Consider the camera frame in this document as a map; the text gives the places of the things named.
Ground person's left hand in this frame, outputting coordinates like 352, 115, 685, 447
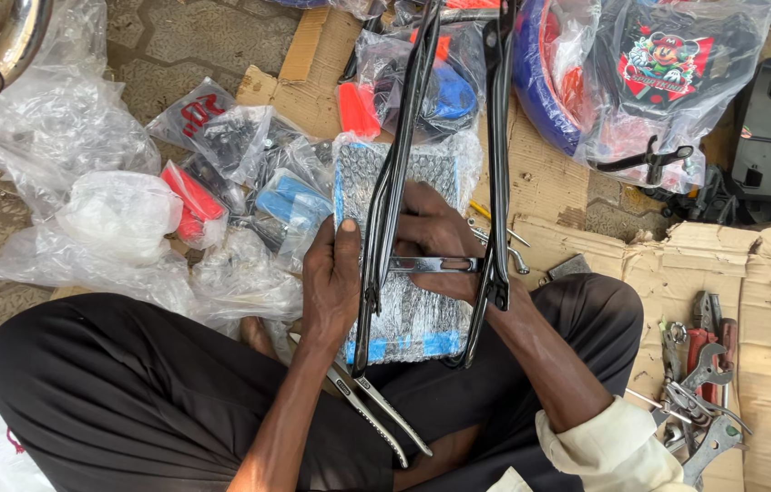
301, 219, 363, 351

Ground person's right hand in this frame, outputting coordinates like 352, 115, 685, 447
395, 181, 497, 305

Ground black metal bicycle frame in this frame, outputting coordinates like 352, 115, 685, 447
347, 0, 519, 379

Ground bubble-wrapped blue frame part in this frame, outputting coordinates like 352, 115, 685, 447
331, 130, 485, 366

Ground chrome spanner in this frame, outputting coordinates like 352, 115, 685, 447
467, 217, 531, 248
470, 229, 531, 276

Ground clear bag of blue parts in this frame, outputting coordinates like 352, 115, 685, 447
354, 20, 489, 141

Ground clear bag of blue pedals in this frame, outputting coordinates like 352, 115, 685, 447
249, 167, 335, 274

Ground small grey metal block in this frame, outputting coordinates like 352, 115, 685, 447
548, 254, 593, 282

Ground clear bag of black parts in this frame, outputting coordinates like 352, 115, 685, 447
204, 104, 304, 189

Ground crumpled clear plastic bag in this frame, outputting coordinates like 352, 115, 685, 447
0, 224, 198, 317
190, 229, 304, 330

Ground person's bare foot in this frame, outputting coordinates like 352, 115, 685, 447
238, 316, 278, 361

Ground clear bag of red grips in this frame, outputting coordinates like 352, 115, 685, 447
160, 159, 230, 250

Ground large bag with cartoon seat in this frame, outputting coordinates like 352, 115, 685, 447
514, 0, 771, 195

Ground clear bag with red print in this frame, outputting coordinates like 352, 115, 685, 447
146, 77, 239, 154

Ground black plastic pedal assembly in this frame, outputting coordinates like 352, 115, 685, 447
645, 164, 756, 228

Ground thin metal rod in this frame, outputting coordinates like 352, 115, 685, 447
624, 387, 694, 426

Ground person's white shirt sleeve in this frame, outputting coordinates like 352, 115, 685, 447
486, 396, 698, 492

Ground white plastic bag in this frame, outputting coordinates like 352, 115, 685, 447
54, 171, 184, 267

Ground grey adjustable wrench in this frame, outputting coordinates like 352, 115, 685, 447
679, 342, 736, 395

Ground heap of metal spanners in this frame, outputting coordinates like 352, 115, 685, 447
659, 379, 755, 452

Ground person's black trousers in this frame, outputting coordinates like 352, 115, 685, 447
0, 273, 644, 492

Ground large crumpled clear plastic sheet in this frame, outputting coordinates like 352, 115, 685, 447
0, 0, 162, 221

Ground torn brown cardboard sheet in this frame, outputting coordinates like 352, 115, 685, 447
511, 213, 771, 492

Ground chrome slotted metal bracket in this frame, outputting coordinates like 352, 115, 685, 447
388, 256, 483, 274

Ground silver-handled pliers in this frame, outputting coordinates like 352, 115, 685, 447
287, 333, 435, 470

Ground black handlebar part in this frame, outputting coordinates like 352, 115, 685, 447
595, 134, 695, 187

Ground green-handled tool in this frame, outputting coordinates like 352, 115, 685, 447
657, 318, 684, 384

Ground red-handled pliers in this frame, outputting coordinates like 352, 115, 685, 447
686, 290, 739, 405

